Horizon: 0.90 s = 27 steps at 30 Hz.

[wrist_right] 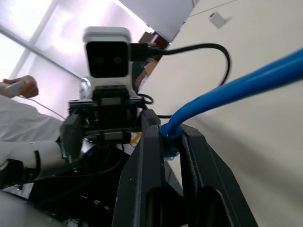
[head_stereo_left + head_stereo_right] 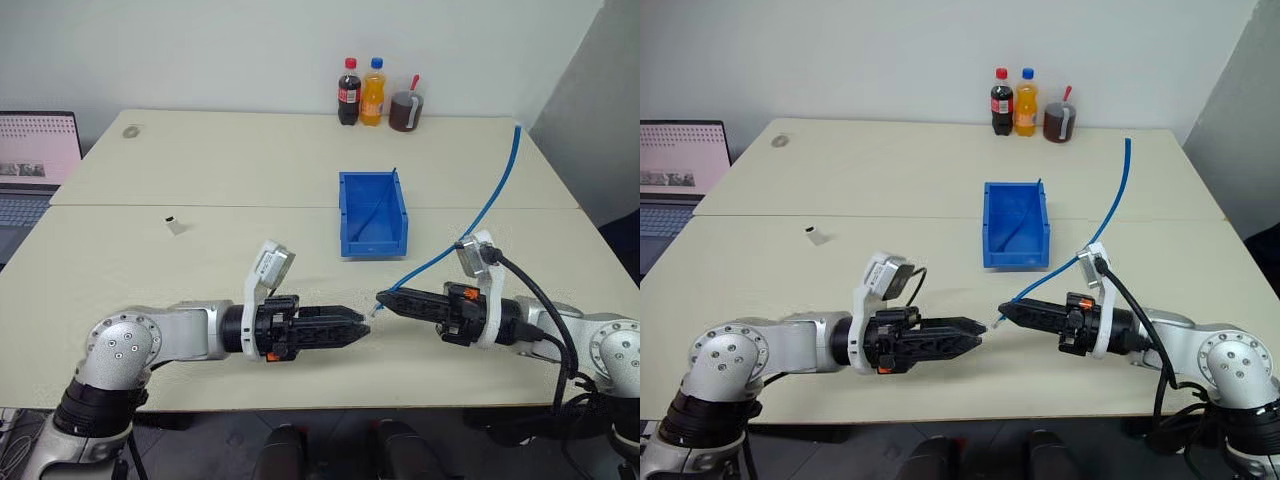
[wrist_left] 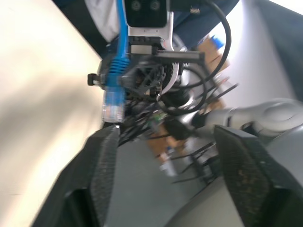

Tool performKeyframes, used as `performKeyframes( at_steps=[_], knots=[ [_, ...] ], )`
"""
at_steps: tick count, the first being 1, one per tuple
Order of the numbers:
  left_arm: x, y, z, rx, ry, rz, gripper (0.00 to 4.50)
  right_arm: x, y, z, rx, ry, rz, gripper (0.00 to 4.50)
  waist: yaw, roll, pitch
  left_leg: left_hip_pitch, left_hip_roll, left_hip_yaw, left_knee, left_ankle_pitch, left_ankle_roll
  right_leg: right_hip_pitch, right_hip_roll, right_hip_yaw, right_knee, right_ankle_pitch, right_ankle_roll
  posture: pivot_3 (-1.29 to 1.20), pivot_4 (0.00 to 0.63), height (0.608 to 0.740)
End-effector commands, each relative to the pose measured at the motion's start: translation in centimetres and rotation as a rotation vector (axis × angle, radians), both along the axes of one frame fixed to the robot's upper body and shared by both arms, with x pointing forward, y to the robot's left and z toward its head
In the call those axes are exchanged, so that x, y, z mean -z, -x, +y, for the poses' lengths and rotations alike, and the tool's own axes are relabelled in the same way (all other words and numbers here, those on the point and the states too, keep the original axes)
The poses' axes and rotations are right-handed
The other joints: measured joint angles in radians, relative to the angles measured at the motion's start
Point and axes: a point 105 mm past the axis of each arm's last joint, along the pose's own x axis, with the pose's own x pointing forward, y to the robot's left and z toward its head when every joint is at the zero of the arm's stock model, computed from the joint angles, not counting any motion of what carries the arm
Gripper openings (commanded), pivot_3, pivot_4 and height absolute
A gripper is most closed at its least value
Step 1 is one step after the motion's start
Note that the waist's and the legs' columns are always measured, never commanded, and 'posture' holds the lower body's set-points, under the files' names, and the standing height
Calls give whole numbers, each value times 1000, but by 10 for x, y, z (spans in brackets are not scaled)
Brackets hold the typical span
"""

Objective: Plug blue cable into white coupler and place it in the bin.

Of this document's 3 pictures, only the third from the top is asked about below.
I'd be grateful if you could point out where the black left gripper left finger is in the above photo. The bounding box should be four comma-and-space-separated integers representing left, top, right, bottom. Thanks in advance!
32, 124, 120, 227

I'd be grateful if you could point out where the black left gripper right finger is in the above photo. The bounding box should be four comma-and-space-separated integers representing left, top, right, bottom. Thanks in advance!
214, 124, 303, 227

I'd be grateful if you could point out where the brown cardboard box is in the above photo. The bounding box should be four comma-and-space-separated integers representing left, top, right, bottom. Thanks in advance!
145, 35, 232, 166

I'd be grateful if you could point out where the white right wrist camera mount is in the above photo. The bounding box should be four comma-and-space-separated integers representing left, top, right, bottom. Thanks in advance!
124, 0, 182, 93

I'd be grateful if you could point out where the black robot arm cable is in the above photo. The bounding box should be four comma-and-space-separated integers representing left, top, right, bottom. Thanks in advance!
163, 0, 232, 117

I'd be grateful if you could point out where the blue ethernet cable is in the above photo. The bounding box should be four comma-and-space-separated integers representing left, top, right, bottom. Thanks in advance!
102, 0, 131, 124

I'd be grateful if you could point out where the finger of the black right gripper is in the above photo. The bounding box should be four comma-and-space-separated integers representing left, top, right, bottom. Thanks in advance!
87, 58, 110, 91
155, 50, 205, 65

